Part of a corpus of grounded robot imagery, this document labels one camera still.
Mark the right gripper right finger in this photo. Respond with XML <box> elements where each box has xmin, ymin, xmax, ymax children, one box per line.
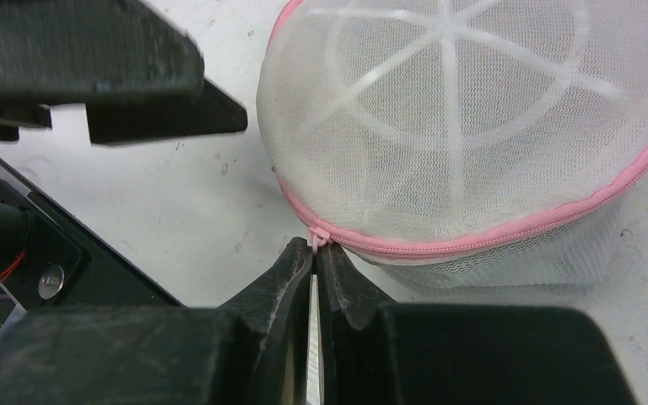
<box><xmin>316</xmin><ymin>244</ymin><xmax>636</xmax><ymax>404</ymax></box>

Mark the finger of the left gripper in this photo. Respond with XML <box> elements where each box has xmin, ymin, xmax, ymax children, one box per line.
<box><xmin>85</xmin><ymin>79</ymin><xmax>248</xmax><ymax>146</ymax></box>
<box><xmin>0</xmin><ymin>0</ymin><xmax>208</xmax><ymax>107</ymax></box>

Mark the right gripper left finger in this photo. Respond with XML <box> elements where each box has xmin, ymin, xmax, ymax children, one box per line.
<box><xmin>0</xmin><ymin>237</ymin><xmax>313</xmax><ymax>404</ymax></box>

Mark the pink-trimmed mesh laundry bag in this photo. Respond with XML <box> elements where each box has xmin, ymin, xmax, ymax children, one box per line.
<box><xmin>256</xmin><ymin>1</ymin><xmax>648</xmax><ymax>294</ymax></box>

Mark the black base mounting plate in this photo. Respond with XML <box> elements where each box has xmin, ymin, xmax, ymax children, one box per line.
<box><xmin>0</xmin><ymin>160</ymin><xmax>179</xmax><ymax>327</ymax></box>

